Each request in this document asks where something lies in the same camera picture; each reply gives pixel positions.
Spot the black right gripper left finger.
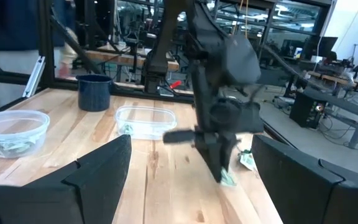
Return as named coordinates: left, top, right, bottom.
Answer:
left=0, top=134, right=132, bottom=224

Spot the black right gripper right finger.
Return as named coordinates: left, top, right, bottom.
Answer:
left=251, top=134, right=358, bottom=224

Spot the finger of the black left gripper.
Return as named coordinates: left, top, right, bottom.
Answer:
left=195, top=134, right=224, bottom=184
left=221, top=133, right=238, bottom=171

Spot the green sweetener packet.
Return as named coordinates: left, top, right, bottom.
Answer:
left=12, top=139, right=39, bottom=152
left=237, top=151, right=256, bottom=171

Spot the white printed sweetener packet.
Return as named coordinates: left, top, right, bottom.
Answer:
left=0, top=142, right=19, bottom=156

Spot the rectangular clear plastic container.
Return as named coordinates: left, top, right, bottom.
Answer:
left=114, top=105, right=177, bottom=141

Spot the black computer tower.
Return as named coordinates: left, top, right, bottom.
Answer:
left=289, top=91, right=326, bottom=130

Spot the dark blue enamel pot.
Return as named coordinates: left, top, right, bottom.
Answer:
left=75, top=73, right=114, bottom=112

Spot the round clear plastic container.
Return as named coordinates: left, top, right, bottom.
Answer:
left=0, top=109, right=51, bottom=159

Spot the wood top metal desk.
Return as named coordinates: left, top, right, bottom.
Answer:
left=306, top=70, right=358, bottom=149

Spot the wooden workbench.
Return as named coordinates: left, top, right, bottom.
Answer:
left=85, top=49, right=180, bottom=73

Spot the black monitor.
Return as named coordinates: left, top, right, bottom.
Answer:
left=317, top=36, right=338, bottom=58

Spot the silver aluminium bar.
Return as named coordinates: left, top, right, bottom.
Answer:
left=22, top=55, right=46, bottom=99

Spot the person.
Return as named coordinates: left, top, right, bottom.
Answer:
left=0, top=0, right=42, bottom=108

